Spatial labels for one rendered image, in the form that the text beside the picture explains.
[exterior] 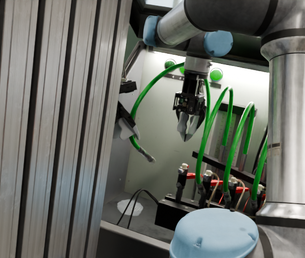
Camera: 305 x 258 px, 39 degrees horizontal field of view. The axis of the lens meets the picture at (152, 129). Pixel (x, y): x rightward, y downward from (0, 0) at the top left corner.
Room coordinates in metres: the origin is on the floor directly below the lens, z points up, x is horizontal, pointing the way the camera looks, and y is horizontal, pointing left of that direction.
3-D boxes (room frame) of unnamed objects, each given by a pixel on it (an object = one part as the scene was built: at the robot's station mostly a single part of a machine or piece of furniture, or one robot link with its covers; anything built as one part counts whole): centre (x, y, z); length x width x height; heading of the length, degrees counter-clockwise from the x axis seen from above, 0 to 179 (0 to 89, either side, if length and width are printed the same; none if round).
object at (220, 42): (1.14, -0.10, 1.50); 0.11 x 0.11 x 0.08; 13
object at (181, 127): (1.24, -0.08, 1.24); 0.06 x 0.03 x 0.09; 160
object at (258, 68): (1.55, -0.21, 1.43); 0.54 x 0.03 x 0.02; 70
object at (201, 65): (1.24, -0.10, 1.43); 0.08 x 0.08 x 0.05
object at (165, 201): (1.26, -0.23, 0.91); 0.34 x 0.10 x 0.15; 70
